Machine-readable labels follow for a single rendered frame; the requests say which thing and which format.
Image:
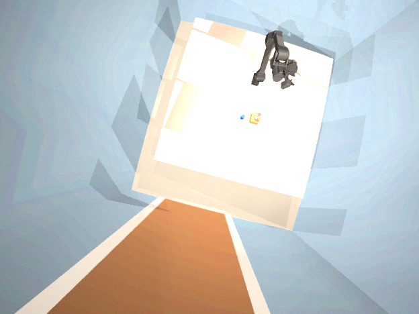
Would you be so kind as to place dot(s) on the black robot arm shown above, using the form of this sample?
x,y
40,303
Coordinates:
x,y
275,40

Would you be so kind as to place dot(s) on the tan square block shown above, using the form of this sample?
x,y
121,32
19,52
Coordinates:
x,y
252,120

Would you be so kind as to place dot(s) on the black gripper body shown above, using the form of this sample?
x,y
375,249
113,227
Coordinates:
x,y
287,81

